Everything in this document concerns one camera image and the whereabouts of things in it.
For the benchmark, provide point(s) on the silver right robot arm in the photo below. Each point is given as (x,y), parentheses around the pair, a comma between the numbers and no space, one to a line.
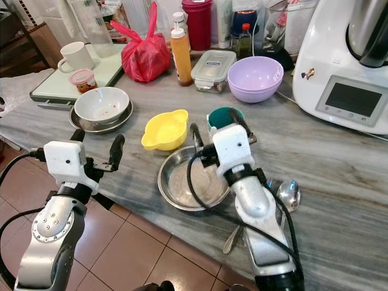
(257,206)

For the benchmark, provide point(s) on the white mug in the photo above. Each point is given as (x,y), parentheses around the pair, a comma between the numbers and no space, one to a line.
(76,57)

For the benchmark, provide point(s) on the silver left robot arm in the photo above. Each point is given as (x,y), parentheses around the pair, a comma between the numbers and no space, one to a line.
(48,242)

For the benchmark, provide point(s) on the dark wooden shelf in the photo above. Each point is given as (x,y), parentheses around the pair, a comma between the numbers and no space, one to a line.
(24,48)

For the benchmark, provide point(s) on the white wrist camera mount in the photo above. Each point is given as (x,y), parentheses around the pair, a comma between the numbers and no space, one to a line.
(231,148)
(63,162)

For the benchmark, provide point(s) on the steel spoon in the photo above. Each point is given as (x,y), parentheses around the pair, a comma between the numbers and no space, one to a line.
(288,195)

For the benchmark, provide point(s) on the dark red canister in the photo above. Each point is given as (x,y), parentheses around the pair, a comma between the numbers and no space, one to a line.
(196,27)

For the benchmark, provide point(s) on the black robot left foot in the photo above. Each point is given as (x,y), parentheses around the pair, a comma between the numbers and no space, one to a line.
(157,286)

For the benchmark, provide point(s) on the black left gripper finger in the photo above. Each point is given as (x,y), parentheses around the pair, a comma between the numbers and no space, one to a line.
(78,135)
(117,150)

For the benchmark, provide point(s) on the white kitchen food processor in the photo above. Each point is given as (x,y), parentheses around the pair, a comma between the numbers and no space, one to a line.
(321,42)

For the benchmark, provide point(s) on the pale green tray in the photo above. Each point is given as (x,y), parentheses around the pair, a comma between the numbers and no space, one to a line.
(54,88)

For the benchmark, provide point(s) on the oil bottle with red cap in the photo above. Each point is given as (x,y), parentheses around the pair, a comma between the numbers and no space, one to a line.
(244,45)

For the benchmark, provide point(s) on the small jar with pink lid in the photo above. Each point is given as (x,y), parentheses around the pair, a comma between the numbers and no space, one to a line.
(82,82)

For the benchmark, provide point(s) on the green mug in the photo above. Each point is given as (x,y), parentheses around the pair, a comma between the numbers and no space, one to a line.
(221,116)

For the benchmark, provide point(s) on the purple plastic bowl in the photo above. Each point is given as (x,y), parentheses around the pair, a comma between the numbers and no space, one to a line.
(254,76)

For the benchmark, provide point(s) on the glass container with grey lid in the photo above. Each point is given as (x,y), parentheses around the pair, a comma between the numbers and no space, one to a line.
(213,65)

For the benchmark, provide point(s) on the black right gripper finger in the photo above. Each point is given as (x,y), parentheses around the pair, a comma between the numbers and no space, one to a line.
(196,136)
(244,124)

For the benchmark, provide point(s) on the clear plastic bottle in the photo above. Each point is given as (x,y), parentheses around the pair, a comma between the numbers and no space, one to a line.
(91,30)

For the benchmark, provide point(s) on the yellow plastic bowl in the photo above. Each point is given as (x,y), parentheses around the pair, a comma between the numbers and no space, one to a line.
(162,133)

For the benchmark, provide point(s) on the white plastic bag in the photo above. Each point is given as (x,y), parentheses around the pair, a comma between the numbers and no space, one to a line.
(21,88)

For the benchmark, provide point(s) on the stainless steel plate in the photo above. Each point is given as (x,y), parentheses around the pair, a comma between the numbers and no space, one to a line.
(118,125)
(185,182)

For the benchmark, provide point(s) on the red plastic bag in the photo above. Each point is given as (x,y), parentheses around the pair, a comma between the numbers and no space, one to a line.
(145,60)

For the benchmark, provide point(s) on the clear plastic jug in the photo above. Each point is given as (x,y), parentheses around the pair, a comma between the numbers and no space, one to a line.
(297,27)

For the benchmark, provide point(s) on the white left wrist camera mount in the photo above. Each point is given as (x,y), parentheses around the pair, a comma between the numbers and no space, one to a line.
(63,162)

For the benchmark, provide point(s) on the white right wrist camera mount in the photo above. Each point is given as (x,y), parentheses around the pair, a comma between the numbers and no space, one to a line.
(231,148)

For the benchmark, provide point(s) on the white ceramic bowl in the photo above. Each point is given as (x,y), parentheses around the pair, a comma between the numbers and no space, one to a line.
(100,103)

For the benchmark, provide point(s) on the steel fork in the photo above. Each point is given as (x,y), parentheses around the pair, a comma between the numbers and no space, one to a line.
(233,240)

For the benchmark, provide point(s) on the orange sauce bottle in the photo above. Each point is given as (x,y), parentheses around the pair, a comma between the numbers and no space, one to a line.
(181,60)

